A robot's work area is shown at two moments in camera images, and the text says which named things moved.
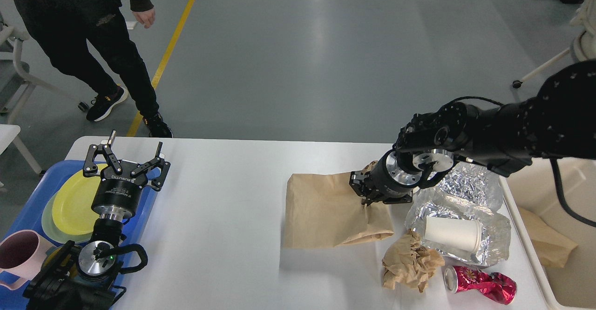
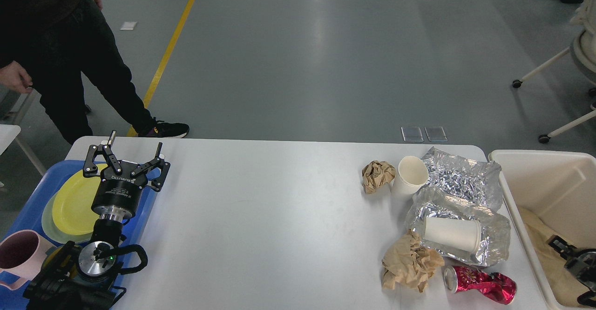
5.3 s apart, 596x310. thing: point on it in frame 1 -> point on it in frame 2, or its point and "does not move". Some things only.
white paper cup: [463, 233] does not move
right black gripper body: [394, 177] -> [583, 266]
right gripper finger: [361, 183] -> [561, 246]
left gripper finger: [90, 167] does not move
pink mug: [22, 254] does not move
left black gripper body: [118, 197] does not move
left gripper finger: [159, 162] does not move
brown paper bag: [324, 210] -> [564, 287]
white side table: [9, 133] does not move
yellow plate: [72, 212] does not move
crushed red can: [501, 286] does not move
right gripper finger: [369, 200] -> [588, 298]
